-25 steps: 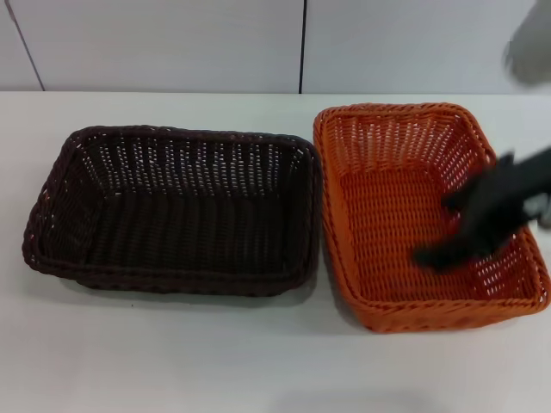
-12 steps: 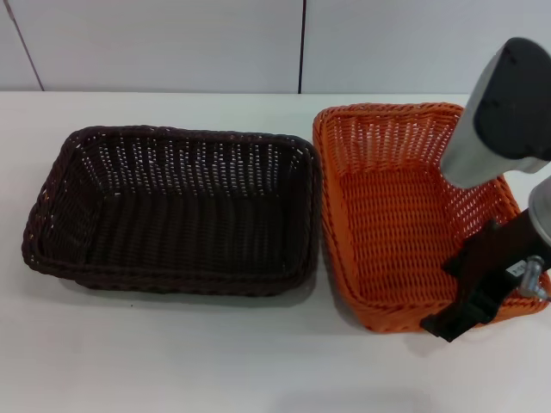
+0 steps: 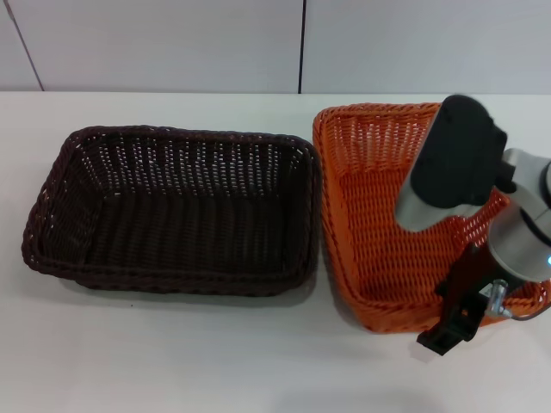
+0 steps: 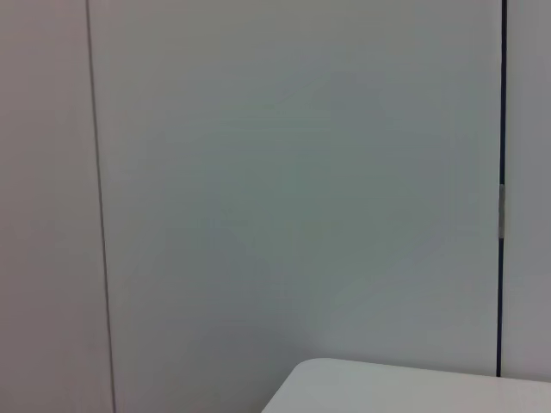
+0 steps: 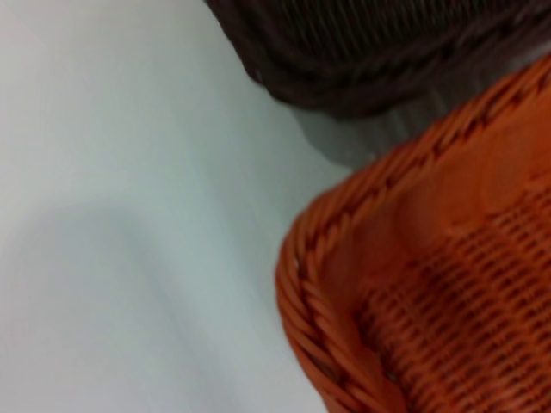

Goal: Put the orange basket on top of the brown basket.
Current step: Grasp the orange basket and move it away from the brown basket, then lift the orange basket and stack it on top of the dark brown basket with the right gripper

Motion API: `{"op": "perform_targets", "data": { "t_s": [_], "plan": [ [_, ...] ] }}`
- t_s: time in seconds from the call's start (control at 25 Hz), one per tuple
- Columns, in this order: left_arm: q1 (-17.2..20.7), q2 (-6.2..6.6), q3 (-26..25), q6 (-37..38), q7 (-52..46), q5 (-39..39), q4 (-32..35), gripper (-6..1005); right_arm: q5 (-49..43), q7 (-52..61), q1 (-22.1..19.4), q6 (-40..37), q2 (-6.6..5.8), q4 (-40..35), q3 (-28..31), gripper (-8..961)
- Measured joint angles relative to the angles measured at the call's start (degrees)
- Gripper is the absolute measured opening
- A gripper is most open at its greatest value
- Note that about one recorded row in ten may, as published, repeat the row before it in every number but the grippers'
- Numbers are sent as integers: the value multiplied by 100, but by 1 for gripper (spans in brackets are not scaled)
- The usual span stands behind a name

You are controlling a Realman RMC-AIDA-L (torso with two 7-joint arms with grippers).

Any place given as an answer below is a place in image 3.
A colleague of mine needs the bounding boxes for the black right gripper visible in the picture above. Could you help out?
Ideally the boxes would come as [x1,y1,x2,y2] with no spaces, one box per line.
[415,242,501,358]

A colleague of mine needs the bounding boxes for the orange wicker basket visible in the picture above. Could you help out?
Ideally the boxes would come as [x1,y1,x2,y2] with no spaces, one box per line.
[312,102,551,335]

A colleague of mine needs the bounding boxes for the dark brown wicker basket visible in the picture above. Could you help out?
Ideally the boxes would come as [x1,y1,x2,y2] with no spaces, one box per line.
[21,124,322,299]

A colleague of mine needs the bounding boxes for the cable with metal plug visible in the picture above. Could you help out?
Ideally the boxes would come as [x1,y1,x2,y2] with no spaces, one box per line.
[486,278,551,323]

